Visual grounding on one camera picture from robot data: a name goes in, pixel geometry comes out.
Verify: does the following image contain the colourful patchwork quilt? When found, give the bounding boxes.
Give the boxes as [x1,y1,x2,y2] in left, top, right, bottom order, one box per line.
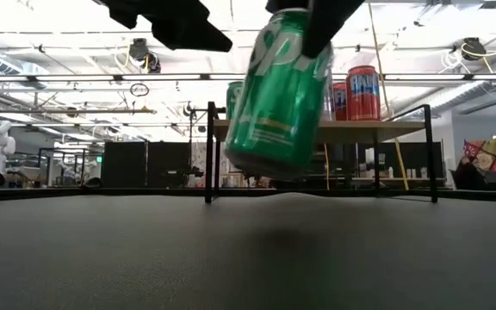
[461,136,496,185]

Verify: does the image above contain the red Fanta strawberry can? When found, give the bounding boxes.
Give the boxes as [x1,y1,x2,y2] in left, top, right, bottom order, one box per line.
[344,65,381,122]
[332,81,348,122]

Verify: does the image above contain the green Sprite soda can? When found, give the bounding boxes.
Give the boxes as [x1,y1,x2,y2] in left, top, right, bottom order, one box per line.
[223,7,334,181]
[225,80,245,121]

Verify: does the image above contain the wooden shelf with black frame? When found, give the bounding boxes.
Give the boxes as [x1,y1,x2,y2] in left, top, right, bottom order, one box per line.
[204,102,440,205]

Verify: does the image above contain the black partition panel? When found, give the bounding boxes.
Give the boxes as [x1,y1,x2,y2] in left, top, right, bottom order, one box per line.
[101,141,191,189]

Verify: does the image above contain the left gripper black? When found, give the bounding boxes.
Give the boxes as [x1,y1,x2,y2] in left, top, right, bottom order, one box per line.
[101,0,234,53]

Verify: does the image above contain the orange hanging cable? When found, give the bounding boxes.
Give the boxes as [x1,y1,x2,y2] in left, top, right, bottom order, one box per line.
[367,0,410,192]

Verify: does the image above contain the black aluminium table frame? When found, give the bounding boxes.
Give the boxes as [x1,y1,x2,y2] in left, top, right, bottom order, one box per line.
[0,187,496,204]

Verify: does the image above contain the black table mat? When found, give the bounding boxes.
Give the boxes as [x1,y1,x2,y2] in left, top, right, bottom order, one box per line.
[0,192,496,310]

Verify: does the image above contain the hanging black cable ring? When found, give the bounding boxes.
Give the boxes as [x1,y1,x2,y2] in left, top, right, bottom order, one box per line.
[129,83,151,98]

